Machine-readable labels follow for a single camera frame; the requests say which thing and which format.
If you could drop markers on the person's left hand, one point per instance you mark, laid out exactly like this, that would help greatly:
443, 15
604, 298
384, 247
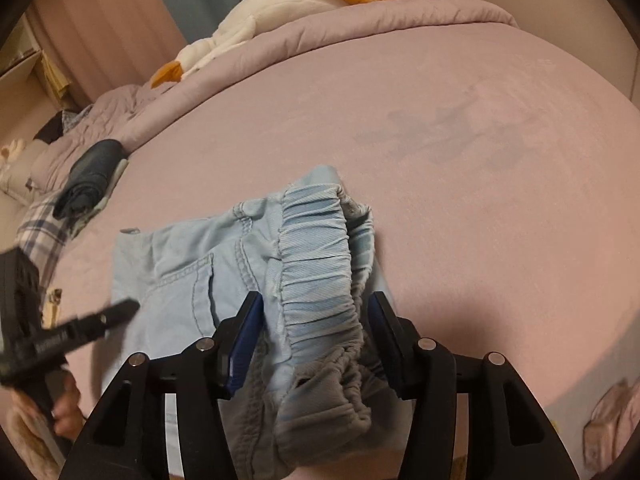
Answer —
67, 410

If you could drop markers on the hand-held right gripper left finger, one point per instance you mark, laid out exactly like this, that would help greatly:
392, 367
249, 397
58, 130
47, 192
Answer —
245, 340

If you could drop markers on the white goose plush toy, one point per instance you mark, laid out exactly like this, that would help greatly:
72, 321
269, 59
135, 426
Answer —
260, 15

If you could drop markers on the pink curtain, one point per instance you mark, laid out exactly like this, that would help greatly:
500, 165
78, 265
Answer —
100, 25

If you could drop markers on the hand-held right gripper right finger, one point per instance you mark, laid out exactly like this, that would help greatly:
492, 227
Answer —
395, 350

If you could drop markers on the plaid pillow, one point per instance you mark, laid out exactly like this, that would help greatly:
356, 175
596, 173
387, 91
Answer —
45, 230

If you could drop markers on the yellow hanging cloth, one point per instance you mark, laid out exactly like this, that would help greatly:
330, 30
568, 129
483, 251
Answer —
57, 77

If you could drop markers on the wooden shelf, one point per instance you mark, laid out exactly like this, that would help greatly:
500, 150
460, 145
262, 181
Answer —
25, 65

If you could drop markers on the yellow patterned cloth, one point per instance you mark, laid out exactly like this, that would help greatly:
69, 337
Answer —
52, 307

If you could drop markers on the light blue strawberry pants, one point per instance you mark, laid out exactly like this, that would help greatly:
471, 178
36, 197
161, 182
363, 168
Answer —
310, 280

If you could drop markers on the black garment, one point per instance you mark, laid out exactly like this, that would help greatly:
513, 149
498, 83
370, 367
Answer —
50, 130

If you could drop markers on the person's left forearm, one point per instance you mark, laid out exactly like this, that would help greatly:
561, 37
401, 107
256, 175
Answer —
30, 435

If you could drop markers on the folded pale green garment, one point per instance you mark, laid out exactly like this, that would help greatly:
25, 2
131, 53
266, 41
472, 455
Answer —
107, 195

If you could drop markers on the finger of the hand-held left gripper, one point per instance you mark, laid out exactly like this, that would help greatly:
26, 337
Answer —
95, 325

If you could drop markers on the purple quilt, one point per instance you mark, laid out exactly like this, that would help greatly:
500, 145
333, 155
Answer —
350, 30

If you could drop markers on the folded dark blue jeans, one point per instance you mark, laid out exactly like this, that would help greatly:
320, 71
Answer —
90, 175

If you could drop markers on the white bunny plush toy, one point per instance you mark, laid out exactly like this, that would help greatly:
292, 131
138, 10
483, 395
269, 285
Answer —
9, 157

